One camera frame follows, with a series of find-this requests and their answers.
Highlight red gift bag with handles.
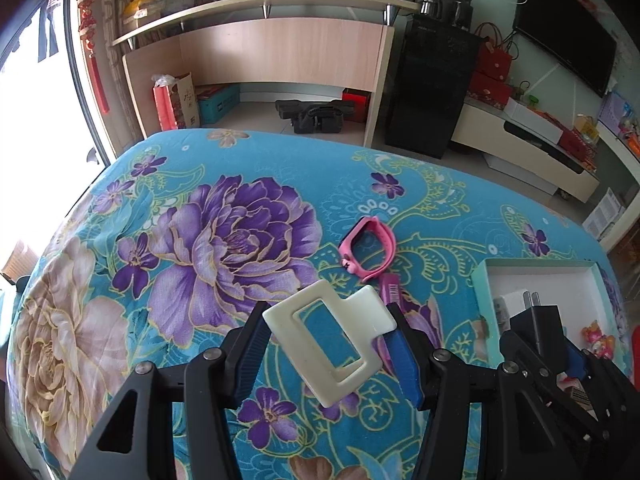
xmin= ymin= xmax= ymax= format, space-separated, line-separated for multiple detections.
xmin=474 ymin=22 xmax=518 ymax=81

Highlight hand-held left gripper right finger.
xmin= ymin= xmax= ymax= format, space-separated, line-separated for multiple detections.
xmin=387 ymin=304 xmax=561 ymax=480

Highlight beige paper bag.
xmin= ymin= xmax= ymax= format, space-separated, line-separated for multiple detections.
xmin=170 ymin=72 xmax=202 ymax=130

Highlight wooden desk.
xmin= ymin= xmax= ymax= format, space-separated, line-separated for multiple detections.
xmin=111 ymin=0 xmax=421 ymax=148

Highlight black television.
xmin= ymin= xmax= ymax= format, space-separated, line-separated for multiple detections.
xmin=512 ymin=0 xmax=618 ymax=98

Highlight gold black patterned lighter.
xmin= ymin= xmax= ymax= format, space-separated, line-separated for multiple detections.
xmin=562 ymin=377 xmax=596 ymax=416

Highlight cream plastic clip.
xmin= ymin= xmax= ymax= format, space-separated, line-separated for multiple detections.
xmin=262 ymin=280 xmax=398 ymax=408

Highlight pink kids watch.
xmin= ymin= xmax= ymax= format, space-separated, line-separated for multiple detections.
xmin=339 ymin=216 xmax=398 ymax=282

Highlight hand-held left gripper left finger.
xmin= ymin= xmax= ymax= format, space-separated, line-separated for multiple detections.
xmin=67 ymin=301 xmax=273 ymax=480

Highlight red gift bag with plastic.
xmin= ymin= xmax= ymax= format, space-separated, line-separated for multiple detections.
xmin=152 ymin=74 xmax=176 ymax=132

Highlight red gift box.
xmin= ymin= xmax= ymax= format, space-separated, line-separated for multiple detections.
xmin=466 ymin=71 xmax=513 ymax=109

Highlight black tool case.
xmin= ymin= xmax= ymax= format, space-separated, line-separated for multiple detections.
xmin=275 ymin=100 xmax=355 ymax=134

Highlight hanging dark clothes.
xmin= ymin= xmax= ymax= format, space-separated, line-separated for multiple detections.
xmin=37 ymin=0 xmax=63 ymax=63

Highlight red hanging ornament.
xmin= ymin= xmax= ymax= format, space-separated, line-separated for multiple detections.
xmin=77 ymin=0 xmax=111 ymax=113

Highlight blue storage box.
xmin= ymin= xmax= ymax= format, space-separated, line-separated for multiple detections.
xmin=196 ymin=85 xmax=241 ymax=126

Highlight small red box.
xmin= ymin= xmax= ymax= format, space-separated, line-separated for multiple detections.
xmin=341 ymin=88 xmax=373 ymax=123

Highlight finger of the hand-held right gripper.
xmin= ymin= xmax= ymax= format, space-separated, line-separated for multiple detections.
xmin=567 ymin=345 xmax=640 ymax=441
xmin=500 ymin=330 xmax=608 ymax=441

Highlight teal white box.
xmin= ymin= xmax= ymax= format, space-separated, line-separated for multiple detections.
xmin=471 ymin=260 xmax=626 ymax=361

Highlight white flat box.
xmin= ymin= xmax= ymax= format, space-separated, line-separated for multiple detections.
xmin=502 ymin=97 xmax=563 ymax=143

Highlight red flat box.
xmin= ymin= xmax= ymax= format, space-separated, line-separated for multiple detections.
xmin=557 ymin=127 xmax=598 ymax=168

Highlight cream television stand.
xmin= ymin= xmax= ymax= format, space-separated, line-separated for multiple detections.
xmin=450 ymin=95 xmax=601 ymax=204

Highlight black water dispenser cabinet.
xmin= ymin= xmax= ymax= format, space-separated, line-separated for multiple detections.
xmin=385 ymin=0 xmax=488 ymax=160

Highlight pink brown puppy toy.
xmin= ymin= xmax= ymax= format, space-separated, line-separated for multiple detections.
xmin=580 ymin=321 xmax=618 ymax=361

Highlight white charger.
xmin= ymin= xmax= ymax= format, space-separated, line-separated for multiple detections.
xmin=492 ymin=287 xmax=526 ymax=333

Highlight yellow object on desk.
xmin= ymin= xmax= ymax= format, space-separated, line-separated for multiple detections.
xmin=122 ymin=0 xmax=163 ymax=31

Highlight purple box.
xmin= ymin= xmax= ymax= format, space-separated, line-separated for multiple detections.
xmin=597 ymin=91 xmax=630 ymax=136

